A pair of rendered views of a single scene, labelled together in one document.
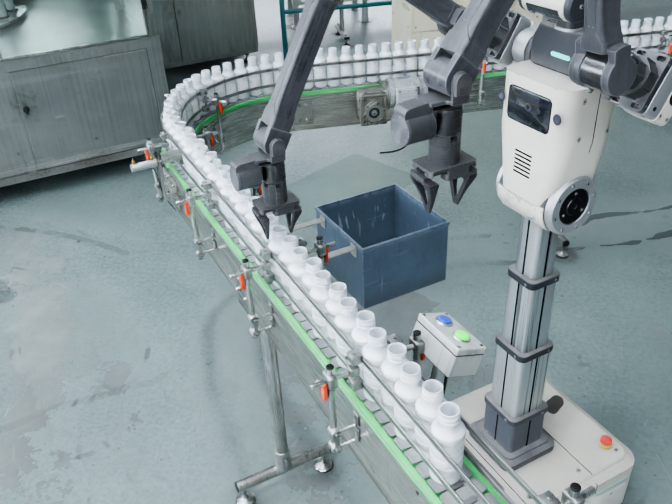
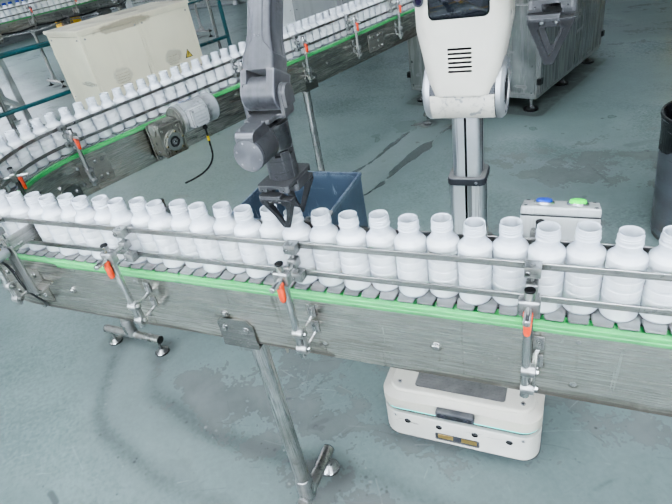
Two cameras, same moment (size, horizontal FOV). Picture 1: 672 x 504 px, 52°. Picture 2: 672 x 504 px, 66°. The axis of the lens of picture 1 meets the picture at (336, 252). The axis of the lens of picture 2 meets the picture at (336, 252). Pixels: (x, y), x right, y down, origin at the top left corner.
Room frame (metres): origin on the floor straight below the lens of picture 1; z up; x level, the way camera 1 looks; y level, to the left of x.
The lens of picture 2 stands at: (0.68, 0.61, 1.65)
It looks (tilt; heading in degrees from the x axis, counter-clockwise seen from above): 33 degrees down; 325
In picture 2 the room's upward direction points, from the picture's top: 11 degrees counter-clockwise
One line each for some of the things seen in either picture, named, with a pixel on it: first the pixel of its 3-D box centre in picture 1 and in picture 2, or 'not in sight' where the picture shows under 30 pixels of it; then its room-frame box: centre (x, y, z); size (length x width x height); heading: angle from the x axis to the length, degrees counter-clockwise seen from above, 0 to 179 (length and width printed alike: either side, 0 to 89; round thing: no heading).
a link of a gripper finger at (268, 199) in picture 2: (270, 220); (285, 203); (1.46, 0.16, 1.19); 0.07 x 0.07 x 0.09; 26
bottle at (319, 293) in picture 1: (324, 304); (411, 255); (1.26, 0.03, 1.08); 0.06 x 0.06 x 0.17
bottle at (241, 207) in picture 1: (246, 217); (207, 237); (1.68, 0.25, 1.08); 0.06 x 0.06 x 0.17
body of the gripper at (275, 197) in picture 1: (275, 193); (282, 165); (1.47, 0.14, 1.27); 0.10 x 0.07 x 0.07; 116
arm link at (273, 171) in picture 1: (270, 170); (273, 135); (1.47, 0.14, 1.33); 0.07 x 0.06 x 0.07; 117
